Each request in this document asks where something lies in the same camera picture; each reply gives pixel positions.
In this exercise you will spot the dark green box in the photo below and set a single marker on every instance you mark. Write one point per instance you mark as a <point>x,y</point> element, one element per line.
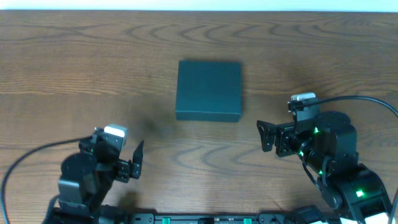
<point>209,91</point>

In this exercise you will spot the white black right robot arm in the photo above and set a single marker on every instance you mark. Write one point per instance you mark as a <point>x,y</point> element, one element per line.
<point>326,142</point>

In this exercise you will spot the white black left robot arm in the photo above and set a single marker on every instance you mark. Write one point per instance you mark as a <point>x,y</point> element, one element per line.
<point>86,179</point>

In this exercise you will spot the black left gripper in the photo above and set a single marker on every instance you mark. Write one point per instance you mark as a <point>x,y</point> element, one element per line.
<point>127,171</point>

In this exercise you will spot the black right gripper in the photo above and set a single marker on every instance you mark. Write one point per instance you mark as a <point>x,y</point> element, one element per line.
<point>285,132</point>

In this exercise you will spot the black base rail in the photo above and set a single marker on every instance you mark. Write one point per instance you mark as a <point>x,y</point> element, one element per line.
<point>262,218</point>

